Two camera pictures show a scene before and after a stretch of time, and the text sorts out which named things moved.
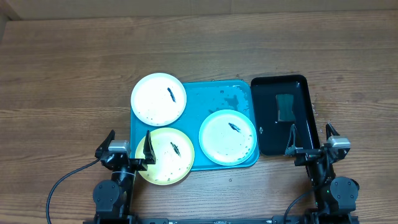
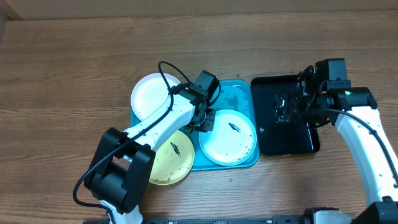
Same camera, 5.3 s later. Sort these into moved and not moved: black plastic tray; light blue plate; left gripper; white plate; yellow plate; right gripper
Moved: left gripper; right gripper
Not moved: black plastic tray; light blue plate; white plate; yellow plate
